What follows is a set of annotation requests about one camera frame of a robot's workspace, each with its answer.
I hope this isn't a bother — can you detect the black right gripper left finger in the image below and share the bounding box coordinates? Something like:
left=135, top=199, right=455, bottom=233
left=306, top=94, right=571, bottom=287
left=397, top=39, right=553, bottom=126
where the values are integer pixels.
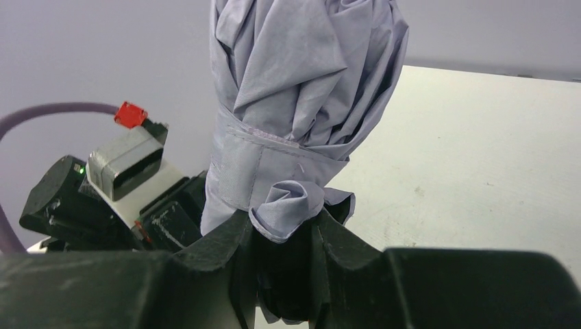
left=1, top=212, right=254, bottom=328

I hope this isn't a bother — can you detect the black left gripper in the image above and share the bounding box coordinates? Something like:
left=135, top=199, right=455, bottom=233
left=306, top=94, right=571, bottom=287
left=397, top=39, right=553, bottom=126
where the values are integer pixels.
left=19, top=156, right=207, bottom=252

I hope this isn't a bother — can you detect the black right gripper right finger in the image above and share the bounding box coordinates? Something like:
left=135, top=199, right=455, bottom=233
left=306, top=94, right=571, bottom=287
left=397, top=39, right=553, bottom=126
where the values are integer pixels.
left=310, top=213, right=580, bottom=328

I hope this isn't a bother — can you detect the lavender folding umbrella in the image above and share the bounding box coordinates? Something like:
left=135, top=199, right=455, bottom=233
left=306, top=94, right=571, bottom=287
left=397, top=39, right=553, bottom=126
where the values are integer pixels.
left=199, top=0, right=410, bottom=326

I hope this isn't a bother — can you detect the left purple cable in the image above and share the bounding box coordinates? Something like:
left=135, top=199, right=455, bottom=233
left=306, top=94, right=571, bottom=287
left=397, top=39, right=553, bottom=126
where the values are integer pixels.
left=0, top=100, right=149, bottom=255

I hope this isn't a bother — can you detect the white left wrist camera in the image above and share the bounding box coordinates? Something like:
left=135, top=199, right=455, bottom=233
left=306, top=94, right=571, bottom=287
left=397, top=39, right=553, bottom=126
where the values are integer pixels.
left=85, top=119, right=185, bottom=229

